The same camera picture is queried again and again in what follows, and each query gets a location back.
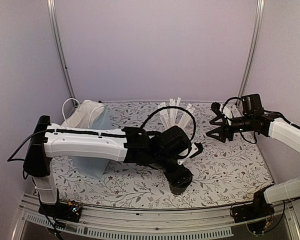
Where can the black paper coffee cup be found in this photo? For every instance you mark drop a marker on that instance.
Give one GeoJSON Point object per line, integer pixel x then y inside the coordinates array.
{"type": "Point", "coordinates": [178, 190]}

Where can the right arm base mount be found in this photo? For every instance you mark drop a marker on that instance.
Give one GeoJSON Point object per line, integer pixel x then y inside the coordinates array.
{"type": "Point", "coordinates": [257, 217]}

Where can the floral patterned table mat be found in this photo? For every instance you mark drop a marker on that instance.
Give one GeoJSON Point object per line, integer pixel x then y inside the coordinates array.
{"type": "Point", "coordinates": [223, 174]}

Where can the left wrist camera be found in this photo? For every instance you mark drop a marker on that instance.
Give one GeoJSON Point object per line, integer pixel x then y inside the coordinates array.
{"type": "Point", "coordinates": [195, 149]}

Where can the light blue paper bag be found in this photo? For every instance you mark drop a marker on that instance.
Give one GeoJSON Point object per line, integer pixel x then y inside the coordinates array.
{"type": "Point", "coordinates": [88, 115]}

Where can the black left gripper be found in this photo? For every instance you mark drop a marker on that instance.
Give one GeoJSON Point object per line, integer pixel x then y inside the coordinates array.
{"type": "Point", "coordinates": [183, 174]}

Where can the front aluminium rail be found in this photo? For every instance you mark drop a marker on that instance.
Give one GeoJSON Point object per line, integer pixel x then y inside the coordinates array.
{"type": "Point", "coordinates": [112, 223]}

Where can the aluminium frame post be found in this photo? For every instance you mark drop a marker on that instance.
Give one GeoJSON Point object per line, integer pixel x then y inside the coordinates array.
{"type": "Point", "coordinates": [51, 7]}
{"type": "Point", "coordinates": [257, 25]}

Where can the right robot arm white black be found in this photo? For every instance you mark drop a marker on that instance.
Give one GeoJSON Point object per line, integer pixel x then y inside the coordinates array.
{"type": "Point", "coordinates": [271, 124]}

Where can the right aluminium frame post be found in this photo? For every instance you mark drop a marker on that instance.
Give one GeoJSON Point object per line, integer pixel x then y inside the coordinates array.
{"type": "Point", "coordinates": [257, 25]}

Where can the bundle of white wrapped straws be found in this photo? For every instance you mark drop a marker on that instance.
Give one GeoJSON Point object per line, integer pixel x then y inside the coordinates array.
{"type": "Point", "coordinates": [172, 116]}

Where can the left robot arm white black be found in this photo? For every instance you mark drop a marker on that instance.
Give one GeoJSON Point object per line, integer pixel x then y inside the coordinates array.
{"type": "Point", "coordinates": [163, 151]}

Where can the left aluminium frame post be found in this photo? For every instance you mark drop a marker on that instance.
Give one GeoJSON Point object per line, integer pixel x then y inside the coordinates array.
{"type": "Point", "coordinates": [51, 7]}

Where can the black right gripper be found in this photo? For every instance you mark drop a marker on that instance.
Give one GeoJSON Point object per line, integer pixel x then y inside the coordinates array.
{"type": "Point", "coordinates": [222, 130]}

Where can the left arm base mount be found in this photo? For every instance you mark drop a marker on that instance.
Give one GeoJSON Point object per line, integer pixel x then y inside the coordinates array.
{"type": "Point", "coordinates": [70, 211]}

